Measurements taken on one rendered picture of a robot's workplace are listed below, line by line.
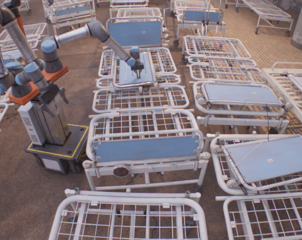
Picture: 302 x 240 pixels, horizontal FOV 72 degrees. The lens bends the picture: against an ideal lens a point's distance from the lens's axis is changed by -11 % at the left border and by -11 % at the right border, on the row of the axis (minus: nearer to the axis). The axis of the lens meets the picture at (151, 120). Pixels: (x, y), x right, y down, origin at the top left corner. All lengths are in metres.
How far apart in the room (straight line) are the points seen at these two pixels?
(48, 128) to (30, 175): 0.58
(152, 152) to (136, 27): 2.00
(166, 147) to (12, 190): 1.53
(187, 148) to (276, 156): 0.66
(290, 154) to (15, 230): 2.24
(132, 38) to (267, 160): 2.31
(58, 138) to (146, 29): 1.85
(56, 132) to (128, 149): 0.78
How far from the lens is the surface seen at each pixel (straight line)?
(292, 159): 1.85
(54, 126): 2.04
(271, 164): 1.73
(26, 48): 1.54
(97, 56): 4.34
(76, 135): 2.24
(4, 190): 2.48
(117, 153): 1.57
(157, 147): 1.55
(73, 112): 3.00
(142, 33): 3.22
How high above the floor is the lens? 1.76
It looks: 40 degrees down
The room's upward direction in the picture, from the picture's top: straight up
